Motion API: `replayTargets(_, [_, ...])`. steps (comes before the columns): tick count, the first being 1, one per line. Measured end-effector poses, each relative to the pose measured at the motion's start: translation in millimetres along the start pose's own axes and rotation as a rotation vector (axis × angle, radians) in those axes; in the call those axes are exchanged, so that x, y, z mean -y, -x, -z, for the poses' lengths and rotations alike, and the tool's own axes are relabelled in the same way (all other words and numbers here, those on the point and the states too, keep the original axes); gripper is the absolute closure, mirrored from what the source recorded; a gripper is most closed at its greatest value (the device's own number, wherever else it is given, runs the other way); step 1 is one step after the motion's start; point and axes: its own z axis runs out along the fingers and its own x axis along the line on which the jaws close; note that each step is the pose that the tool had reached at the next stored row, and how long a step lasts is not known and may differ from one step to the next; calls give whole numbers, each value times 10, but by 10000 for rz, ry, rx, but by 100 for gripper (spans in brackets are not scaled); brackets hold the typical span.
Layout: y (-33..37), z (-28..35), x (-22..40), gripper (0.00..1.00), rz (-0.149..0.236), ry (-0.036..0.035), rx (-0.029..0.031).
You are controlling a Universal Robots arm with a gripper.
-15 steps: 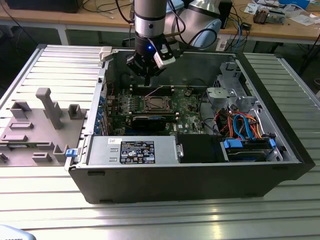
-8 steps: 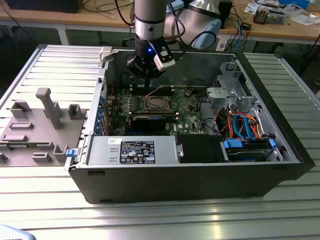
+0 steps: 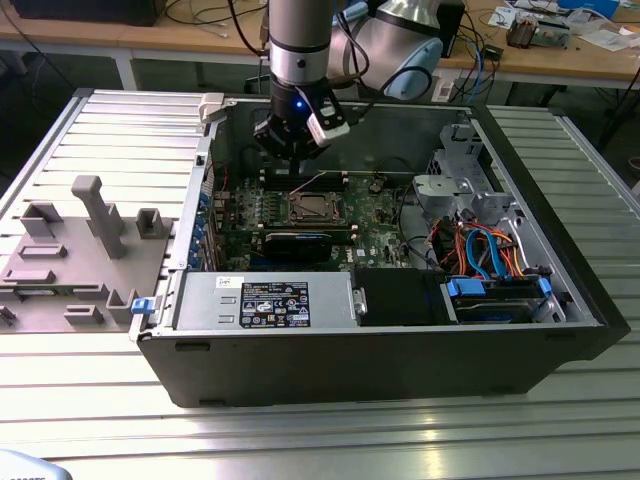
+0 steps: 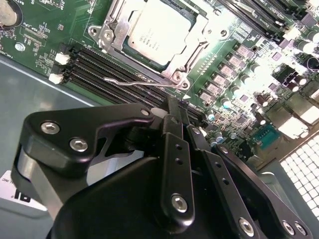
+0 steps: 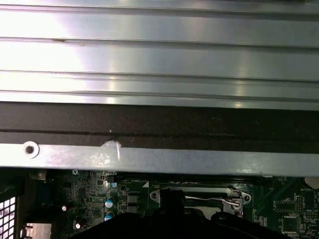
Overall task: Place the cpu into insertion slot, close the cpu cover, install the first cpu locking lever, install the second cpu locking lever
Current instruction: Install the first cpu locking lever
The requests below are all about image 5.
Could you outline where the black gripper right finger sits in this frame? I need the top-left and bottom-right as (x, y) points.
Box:
(171, 189), (285, 239)

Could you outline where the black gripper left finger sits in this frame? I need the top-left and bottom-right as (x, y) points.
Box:
(71, 189), (172, 239)

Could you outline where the thin metal locking lever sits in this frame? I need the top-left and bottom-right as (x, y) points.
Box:
(184, 195), (244, 215)

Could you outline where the CPU socket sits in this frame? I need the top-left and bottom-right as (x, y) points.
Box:
(149, 185), (252, 219)

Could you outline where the green motherboard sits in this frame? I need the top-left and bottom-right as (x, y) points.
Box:
(14, 170), (319, 239)

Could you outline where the silver coin battery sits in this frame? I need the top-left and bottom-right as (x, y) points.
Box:
(304, 176), (319, 189)

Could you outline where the black PC case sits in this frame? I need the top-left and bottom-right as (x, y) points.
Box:
(0, 101), (319, 239)

